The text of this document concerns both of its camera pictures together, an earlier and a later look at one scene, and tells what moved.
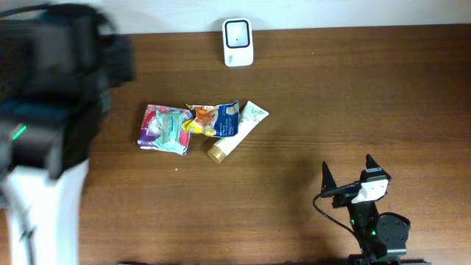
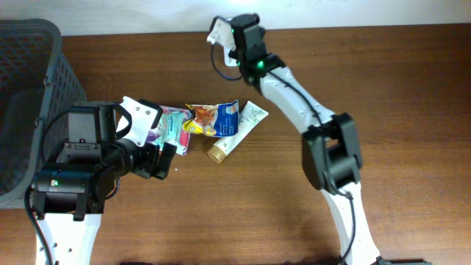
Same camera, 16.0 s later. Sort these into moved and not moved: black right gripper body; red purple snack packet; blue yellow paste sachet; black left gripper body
Moved: black left gripper body; black right gripper body
Not moved: blue yellow paste sachet; red purple snack packet
